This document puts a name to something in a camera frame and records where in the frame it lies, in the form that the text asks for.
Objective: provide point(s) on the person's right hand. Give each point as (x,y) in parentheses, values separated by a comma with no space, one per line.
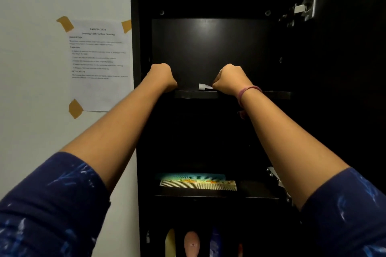
(232,80)

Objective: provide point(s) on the person's left hand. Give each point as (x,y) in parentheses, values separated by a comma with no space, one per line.
(161,77)

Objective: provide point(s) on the white tube with red label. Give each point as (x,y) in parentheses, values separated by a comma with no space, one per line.
(205,86)

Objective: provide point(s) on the teal wide-tooth comb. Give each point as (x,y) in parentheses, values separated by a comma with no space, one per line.
(190,176)

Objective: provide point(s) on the brown fine-tooth comb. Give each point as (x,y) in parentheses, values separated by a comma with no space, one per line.
(196,186)

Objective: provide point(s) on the blue plastic bottle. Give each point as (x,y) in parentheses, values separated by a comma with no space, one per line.
(215,244)

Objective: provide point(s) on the yellow makeup sponge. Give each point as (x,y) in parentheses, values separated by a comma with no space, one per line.
(170,244)

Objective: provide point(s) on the pink makeup sponge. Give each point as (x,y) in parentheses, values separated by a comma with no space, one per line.
(191,244)

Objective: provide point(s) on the orange lip balm stick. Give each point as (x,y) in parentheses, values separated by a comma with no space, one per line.
(240,250)

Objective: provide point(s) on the person's left forearm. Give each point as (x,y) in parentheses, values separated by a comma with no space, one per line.
(120,130)

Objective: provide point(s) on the person's right forearm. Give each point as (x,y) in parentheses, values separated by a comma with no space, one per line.
(286,145)

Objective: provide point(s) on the pink wrist thread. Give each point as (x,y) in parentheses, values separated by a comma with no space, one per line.
(245,90)

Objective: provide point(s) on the dark tall cabinet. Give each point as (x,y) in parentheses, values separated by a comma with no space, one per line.
(211,49)

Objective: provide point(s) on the dark cabinet shelf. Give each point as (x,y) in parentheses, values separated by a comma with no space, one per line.
(256,192)
(196,94)

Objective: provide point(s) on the brown tape piece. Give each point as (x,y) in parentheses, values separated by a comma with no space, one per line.
(75,109)
(126,26)
(65,23)

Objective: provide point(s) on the white printed paper sheet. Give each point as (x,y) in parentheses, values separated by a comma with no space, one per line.
(99,85)

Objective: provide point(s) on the metal cabinet hinge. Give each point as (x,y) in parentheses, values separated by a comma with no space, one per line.
(310,0)
(276,175)

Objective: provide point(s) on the dark open cabinet door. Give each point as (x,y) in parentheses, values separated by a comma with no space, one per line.
(346,70)

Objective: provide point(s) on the pale cabinet door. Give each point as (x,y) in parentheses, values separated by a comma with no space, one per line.
(36,85)

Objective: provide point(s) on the metal door hinge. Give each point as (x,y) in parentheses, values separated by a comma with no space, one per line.
(147,237)

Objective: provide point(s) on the blue patterned left sleeve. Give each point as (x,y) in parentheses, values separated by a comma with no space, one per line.
(54,205)

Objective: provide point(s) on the blue patterned sleeve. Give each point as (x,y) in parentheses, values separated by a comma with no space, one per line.
(346,214)
(54,205)

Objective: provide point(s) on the blue patterned right sleeve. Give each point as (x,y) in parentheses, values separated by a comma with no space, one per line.
(346,214)

